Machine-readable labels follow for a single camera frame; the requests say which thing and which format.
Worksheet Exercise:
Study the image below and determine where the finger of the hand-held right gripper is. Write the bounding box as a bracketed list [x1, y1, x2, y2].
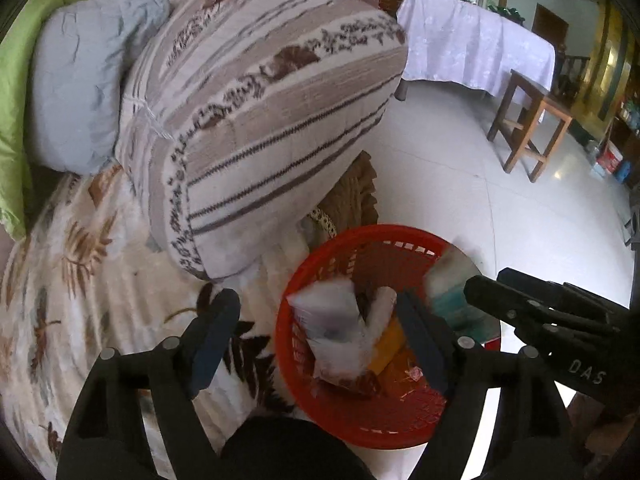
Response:
[496, 267, 623, 317]
[464, 275, 568, 356]

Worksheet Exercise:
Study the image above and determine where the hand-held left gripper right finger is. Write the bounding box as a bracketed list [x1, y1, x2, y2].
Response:
[395, 290, 576, 480]

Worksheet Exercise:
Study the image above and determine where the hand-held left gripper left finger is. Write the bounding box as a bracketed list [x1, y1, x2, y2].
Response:
[56, 287, 242, 480]

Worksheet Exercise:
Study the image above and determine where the teal small box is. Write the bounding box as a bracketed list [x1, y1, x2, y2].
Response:
[424, 245, 493, 331]

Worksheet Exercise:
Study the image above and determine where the red plastic basket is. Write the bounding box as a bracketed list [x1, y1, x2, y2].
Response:
[274, 224, 503, 450]

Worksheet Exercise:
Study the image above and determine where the orange plastic packet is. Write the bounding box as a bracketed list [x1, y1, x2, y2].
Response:
[370, 317, 408, 376]

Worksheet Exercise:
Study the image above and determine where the white plastic packet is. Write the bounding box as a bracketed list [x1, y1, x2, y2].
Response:
[287, 280, 378, 386]

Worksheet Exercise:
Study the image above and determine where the leaf print fleece blanket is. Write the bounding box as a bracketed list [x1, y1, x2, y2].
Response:
[0, 160, 381, 480]

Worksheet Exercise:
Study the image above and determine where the person's dark trouser leg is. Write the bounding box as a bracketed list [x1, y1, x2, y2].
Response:
[220, 415, 376, 480]

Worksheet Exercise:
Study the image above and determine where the red white bucket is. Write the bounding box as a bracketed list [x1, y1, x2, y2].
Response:
[597, 140, 625, 176]

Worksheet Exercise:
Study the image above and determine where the wooden stool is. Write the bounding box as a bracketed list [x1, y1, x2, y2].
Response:
[486, 69, 575, 184]

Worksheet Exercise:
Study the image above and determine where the yellow wooden cabinet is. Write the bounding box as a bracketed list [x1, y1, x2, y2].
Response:
[570, 0, 640, 136]

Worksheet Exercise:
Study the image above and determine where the striped beige pillow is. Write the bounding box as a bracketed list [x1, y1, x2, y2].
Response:
[114, 0, 411, 282]

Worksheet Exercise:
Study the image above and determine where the table with lilac cloth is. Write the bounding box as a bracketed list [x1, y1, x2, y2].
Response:
[396, 0, 557, 98]

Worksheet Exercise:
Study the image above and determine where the brown wooden door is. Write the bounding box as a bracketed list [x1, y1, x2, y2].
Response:
[530, 2, 570, 51]

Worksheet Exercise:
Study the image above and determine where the blue grey pillow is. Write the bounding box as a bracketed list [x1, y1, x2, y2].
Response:
[27, 0, 173, 176]

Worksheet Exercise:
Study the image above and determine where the green patterned quilt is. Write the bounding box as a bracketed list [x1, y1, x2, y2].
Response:
[0, 0, 116, 241]

